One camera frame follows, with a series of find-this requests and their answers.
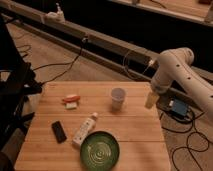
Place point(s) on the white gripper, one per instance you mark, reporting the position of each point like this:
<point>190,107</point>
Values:
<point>152,97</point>

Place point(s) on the green ceramic bowl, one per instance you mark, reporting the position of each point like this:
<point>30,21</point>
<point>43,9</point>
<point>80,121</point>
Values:
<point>99,151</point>

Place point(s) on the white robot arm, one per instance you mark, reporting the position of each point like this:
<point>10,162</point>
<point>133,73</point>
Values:
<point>174,65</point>

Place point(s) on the blue power box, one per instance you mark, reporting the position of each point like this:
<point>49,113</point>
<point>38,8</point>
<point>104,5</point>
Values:
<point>178,108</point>

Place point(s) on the white plastic cup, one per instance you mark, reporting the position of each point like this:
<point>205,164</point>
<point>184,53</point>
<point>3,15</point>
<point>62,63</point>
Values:
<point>118,97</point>

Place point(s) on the white remote control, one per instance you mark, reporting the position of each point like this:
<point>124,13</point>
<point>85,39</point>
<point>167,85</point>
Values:
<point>86,127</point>

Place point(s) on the orange marker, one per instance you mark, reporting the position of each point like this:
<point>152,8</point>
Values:
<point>71,99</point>

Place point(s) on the white eraser block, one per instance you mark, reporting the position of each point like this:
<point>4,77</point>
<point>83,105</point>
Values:
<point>72,105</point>

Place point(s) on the black phone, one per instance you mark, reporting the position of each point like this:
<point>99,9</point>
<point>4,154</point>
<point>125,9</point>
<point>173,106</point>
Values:
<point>58,132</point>

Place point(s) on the black tripod stand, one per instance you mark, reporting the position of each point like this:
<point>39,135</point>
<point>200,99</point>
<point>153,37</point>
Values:
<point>20,83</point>

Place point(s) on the grey long rail beam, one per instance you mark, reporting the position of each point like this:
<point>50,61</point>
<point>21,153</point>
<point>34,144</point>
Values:
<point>114,27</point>

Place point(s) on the white object on rail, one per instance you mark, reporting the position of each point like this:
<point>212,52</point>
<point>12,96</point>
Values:
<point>58,15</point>

